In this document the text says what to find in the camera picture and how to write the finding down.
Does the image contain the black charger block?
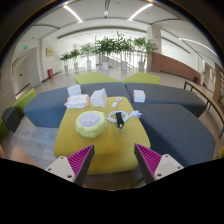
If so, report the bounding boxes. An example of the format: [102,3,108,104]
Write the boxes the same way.
[115,111,125,130]

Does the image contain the wide grey seat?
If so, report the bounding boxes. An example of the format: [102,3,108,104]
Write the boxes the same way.
[130,101,217,168]

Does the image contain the round yellow-green power strip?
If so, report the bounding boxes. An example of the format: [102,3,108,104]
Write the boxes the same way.
[74,110,109,139]

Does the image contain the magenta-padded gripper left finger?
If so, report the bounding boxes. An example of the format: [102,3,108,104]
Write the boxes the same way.
[44,143,96,187]

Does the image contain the stack of white packs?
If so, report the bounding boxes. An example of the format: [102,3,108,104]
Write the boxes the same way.
[66,84,83,98]

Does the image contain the lime green bench seat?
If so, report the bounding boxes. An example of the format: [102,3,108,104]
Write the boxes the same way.
[0,87,37,134]

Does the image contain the wooden bench with black legs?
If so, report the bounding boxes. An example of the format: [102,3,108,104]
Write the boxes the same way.
[183,80,224,138]

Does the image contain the person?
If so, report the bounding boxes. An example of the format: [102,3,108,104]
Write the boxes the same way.
[0,144,44,168]

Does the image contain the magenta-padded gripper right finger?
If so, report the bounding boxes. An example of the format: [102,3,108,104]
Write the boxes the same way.
[133,143,185,185]

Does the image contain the small white cube box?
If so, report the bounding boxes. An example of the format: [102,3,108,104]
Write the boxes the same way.
[132,89,147,104]

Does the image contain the long curved grey seat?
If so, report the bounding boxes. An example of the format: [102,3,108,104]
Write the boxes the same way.
[23,82,134,129]

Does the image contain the white power cable with plug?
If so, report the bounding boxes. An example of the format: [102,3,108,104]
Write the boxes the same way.
[105,109,143,124]

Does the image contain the ceiling light strips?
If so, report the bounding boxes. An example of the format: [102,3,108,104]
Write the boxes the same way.
[63,2,219,58]

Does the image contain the row of potted plants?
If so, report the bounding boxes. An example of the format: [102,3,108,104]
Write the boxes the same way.
[59,31,158,73]

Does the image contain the dark grey cube stool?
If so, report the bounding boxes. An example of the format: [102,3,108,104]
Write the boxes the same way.
[0,106,21,134]

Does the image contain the white tube with red print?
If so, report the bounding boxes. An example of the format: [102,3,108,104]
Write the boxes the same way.
[111,96,124,109]

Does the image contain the white box with flap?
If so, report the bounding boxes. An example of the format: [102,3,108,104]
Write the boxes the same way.
[89,88,109,108]

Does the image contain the pink wet wipes pack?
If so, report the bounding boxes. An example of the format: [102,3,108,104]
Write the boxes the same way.
[64,93,91,110]

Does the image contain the grey seat with pointed end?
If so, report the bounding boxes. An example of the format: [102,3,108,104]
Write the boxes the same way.
[124,82,208,118]

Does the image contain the wooden shelf unit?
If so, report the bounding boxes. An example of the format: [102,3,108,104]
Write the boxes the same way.
[213,63,224,108]

